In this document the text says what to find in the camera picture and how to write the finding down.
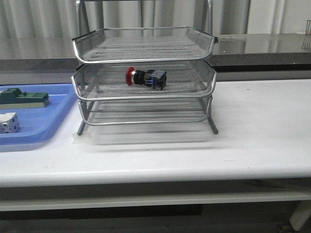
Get red emergency stop button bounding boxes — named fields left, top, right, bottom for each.
left=125, top=67, right=167, bottom=90

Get silver mesh top tray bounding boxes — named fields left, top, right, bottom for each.
left=72, top=27, right=218, bottom=64

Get blue plastic tray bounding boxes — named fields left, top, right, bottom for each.
left=0, top=83, right=77, bottom=147

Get green terminal block module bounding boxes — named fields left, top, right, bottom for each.
left=0, top=88, right=49, bottom=109

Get dark grey back counter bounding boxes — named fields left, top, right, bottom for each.
left=0, top=33, right=311, bottom=72

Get white electrical component block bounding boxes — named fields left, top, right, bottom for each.
left=0, top=112, right=20, bottom=133

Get white table leg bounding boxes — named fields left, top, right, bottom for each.
left=289, top=200, right=311, bottom=231

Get silver metal rack frame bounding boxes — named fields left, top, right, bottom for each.
left=76, top=29, right=220, bottom=136

